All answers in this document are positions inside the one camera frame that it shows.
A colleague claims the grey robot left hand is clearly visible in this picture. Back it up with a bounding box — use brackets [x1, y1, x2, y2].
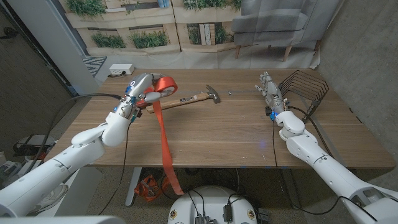
[113, 73, 167, 121]

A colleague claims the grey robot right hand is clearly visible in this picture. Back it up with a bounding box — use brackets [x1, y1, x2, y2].
[254, 71, 289, 118]

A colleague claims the red satin ribbon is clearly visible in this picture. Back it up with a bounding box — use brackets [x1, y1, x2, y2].
[143, 76, 185, 196]

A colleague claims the white power strip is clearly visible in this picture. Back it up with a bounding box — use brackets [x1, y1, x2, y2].
[109, 63, 136, 77]

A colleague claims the printed room backdrop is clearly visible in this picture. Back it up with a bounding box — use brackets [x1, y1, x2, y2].
[58, 0, 343, 70]

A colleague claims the white table leg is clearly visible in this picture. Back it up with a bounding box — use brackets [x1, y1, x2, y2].
[124, 167, 143, 207]

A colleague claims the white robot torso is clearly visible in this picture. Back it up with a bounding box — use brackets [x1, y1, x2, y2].
[167, 185, 259, 224]

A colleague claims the black adapter on torso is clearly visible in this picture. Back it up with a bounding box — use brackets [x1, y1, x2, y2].
[223, 204, 233, 223]

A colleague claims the grey sneaker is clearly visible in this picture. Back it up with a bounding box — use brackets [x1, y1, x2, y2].
[30, 183, 69, 214]

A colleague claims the black wire rack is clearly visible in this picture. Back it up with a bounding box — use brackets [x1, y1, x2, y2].
[277, 70, 330, 119]

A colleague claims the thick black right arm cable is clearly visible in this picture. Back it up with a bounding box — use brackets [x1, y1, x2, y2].
[285, 105, 333, 158]

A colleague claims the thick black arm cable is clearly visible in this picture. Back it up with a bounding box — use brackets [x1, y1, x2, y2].
[29, 93, 122, 175]
[285, 105, 333, 158]

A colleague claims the wooden handled claw hammer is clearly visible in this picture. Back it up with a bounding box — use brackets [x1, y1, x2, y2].
[146, 84, 221, 114]

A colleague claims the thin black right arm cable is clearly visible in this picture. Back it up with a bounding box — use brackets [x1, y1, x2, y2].
[272, 119, 379, 222]

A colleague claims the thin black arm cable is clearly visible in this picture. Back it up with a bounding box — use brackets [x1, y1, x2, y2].
[272, 119, 379, 222]
[98, 122, 130, 216]

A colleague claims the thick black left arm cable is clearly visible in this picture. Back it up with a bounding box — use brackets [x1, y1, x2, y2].
[29, 93, 122, 175]

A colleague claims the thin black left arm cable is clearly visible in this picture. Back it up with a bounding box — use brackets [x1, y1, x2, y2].
[98, 122, 130, 216]

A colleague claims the black torso cable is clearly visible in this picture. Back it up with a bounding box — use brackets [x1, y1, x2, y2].
[160, 169, 206, 217]

